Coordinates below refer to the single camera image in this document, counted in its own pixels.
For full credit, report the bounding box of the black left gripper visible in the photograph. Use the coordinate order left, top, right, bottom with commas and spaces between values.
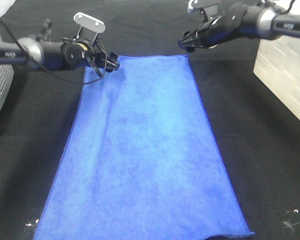
61, 38, 120, 73

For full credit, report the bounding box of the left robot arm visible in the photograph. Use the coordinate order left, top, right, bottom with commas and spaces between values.
0, 12, 120, 76

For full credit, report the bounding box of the clear tape strip right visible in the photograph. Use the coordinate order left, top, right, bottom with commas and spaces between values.
276, 208, 300, 235

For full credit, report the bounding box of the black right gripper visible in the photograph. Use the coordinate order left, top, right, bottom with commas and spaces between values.
177, 10, 240, 53

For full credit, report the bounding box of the black table cloth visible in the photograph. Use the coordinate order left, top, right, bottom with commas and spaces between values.
0, 0, 300, 240

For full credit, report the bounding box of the blue microfibre towel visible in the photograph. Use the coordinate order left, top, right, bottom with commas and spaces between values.
34, 55, 253, 240

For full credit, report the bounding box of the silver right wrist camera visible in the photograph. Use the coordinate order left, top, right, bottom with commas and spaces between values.
187, 0, 223, 20

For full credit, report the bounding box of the clear tape strip left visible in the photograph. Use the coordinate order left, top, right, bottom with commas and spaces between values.
24, 217, 40, 229

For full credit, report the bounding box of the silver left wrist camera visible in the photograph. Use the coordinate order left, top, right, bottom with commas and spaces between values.
73, 12, 106, 42

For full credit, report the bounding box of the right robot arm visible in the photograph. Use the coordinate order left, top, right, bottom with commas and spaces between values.
178, 0, 300, 53

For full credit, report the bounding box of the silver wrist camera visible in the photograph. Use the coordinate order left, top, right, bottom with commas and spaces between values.
73, 12, 106, 42
187, 0, 223, 20

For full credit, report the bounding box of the white box on right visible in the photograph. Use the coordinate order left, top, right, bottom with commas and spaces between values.
253, 35, 300, 120

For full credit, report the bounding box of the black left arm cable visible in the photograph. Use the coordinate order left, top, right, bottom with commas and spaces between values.
0, 8, 108, 85

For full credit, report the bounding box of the clear tape strip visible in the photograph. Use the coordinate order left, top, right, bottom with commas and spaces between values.
276, 208, 300, 235
24, 217, 40, 229

